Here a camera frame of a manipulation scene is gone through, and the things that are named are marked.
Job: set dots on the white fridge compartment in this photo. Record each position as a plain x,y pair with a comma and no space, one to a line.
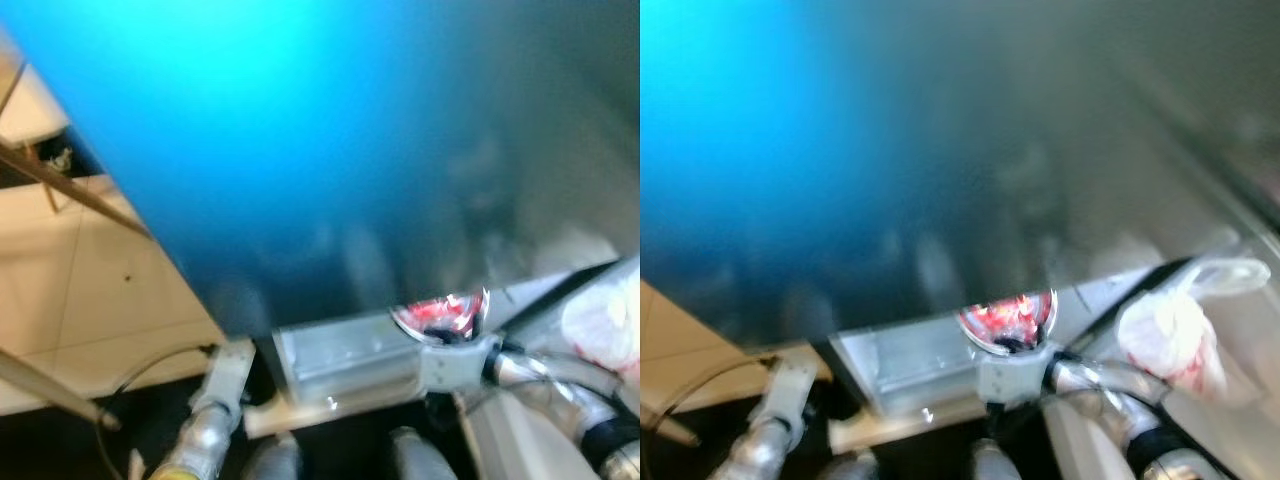
900,370
340,360

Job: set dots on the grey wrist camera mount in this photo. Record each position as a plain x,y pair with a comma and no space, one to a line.
455,365
232,370
795,385
1012,375

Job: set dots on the silver right robot leg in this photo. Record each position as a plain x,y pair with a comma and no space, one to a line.
420,455
995,462

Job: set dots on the silver left robot leg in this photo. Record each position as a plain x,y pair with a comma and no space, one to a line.
845,468
272,460

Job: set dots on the steel bowl with red food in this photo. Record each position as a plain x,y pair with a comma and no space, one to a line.
1005,320
440,315

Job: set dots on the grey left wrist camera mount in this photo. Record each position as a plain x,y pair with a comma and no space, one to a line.
232,370
795,385

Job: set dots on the silver robot leg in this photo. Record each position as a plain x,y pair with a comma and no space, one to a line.
845,468
272,460
995,462
420,455

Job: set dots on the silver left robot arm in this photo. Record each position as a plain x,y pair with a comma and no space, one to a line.
195,445
750,455

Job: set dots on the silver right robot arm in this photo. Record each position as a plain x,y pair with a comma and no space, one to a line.
560,400
1130,420

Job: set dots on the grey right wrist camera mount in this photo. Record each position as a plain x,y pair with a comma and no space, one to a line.
1012,375
455,365

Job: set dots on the white plastic bag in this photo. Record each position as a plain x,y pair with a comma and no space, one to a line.
1170,335
605,325

